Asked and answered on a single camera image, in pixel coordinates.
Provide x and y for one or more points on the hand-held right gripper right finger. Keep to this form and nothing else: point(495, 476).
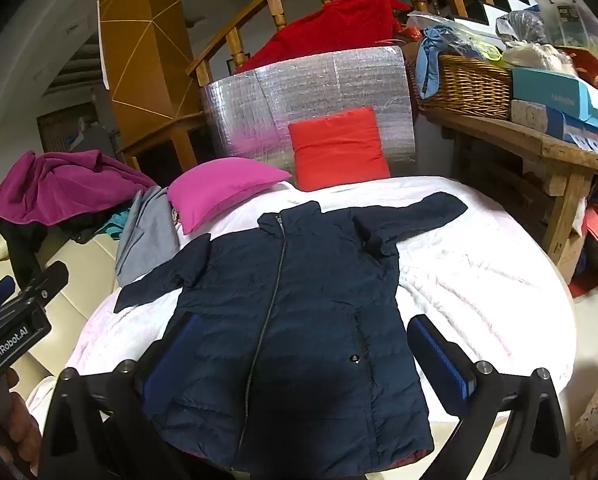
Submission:
point(441, 355)

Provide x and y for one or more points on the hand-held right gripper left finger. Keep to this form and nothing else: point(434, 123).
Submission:
point(171, 355)

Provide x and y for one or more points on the navy puffer jacket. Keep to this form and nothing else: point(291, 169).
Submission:
point(299, 310)

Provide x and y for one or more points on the person's left hand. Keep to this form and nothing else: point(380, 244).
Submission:
point(26, 435)

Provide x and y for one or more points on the cream leather sofa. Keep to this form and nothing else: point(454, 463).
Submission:
point(74, 305)

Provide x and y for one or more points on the black garment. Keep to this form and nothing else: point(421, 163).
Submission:
point(21, 245)

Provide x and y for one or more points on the white fluffy blanket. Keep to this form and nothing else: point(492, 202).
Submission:
point(479, 285)

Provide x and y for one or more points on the teal cloth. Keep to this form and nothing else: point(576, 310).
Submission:
point(114, 225)

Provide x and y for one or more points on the magenta fleece garment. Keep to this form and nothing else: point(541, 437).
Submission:
point(54, 185)

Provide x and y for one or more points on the grey garment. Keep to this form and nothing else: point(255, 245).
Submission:
point(149, 235)

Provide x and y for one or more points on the magenta pillow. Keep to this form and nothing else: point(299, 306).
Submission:
point(219, 190)

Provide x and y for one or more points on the wooden table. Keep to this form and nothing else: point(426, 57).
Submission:
point(554, 170)

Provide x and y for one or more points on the red pillow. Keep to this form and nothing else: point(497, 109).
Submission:
point(336, 147)

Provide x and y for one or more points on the white and blue box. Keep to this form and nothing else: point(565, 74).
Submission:
point(544, 122)

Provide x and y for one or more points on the yellow column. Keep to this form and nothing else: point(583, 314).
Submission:
point(139, 40)

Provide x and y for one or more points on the wicker basket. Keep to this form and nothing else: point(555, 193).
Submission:
point(466, 87)

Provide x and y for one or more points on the teal cardboard box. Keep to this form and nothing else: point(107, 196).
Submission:
point(554, 92)

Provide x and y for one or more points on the light blue cloth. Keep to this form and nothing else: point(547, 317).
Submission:
point(429, 60)

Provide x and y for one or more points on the silver foil covered box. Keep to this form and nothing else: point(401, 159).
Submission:
point(304, 90)

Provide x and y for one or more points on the yellow green item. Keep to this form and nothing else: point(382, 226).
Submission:
point(489, 50)

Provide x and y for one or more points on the cream knit bundle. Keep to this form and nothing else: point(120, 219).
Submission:
point(536, 57)

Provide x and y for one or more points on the grey plastic bag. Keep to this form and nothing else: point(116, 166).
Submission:
point(521, 27)

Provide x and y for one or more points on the red cloth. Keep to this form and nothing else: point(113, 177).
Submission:
point(329, 25)

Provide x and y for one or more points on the wooden stair railing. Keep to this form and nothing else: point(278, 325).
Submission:
point(279, 12)

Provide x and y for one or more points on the clear plastic packaging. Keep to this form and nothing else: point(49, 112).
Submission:
point(571, 17)

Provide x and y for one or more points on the wooden stair base frame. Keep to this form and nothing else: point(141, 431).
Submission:
point(164, 145)

